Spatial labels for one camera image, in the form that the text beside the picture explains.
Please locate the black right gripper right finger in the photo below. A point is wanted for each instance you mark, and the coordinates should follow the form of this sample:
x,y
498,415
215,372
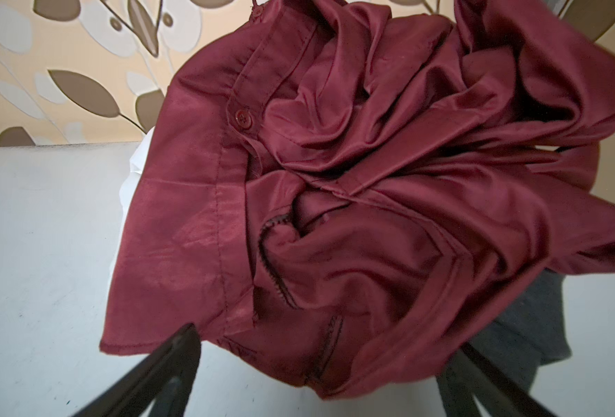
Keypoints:
x,y
470,380

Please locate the dark grey cloth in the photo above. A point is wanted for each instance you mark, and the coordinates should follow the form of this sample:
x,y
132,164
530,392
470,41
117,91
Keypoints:
x,y
529,334

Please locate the maroon satin shirt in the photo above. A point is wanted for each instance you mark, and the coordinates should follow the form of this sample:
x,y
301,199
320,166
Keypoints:
x,y
342,198

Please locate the white cloth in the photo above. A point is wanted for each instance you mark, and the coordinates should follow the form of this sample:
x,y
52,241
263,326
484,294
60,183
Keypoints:
x,y
137,164

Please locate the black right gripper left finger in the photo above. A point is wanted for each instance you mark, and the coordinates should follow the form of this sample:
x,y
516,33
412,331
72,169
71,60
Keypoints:
x,y
160,384

